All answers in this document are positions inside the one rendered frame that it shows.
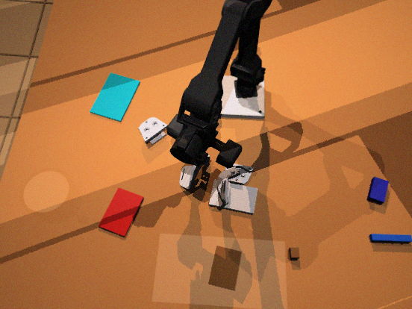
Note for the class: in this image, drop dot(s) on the blue flat bar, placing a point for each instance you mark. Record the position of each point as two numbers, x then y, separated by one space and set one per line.
390 238

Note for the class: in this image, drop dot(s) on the blue rectangular block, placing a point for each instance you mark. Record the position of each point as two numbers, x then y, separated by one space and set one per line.
378 190

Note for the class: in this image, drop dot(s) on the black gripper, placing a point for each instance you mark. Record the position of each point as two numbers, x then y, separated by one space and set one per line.
229 151

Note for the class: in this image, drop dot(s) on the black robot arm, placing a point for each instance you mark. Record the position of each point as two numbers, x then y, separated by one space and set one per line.
202 98

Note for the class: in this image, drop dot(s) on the teal flat rectangular plate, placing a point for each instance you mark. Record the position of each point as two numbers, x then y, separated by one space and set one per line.
115 97

